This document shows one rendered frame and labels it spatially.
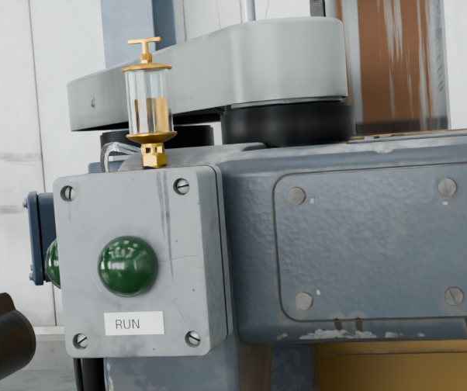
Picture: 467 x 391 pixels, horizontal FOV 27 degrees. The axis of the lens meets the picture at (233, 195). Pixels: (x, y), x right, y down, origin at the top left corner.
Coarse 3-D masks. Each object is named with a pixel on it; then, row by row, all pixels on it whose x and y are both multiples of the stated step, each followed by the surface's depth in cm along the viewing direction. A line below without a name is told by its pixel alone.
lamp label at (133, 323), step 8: (136, 312) 47; (144, 312) 47; (152, 312) 47; (160, 312) 47; (112, 320) 47; (120, 320) 47; (128, 320) 47; (136, 320) 47; (144, 320) 47; (152, 320) 47; (160, 320) 47; (112, 328) 47; (120, 328) 47; (128, 328) 47; (136, 328) 47; (144, 328) 47; (152, 328) 47; (160, 328) 47
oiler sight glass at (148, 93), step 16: (128, 80) 54; (144, 80) 54; (160, 80) 54; (128, 96) 54; (144, 96) 54; (160, 96) 54; (128, 112) 55; (144, 112) 54; (160, 112) 54; (144, 128) 54; (160, 128) 54
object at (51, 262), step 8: (56, 240) 50; (48, 248) 50; (56, 248) 49; (48, 256) 49; (56, 256) 49; (48, 264) 49; (56, 264) 49; (48, 272) 49; (56, 272) 49; (56, 280) 49
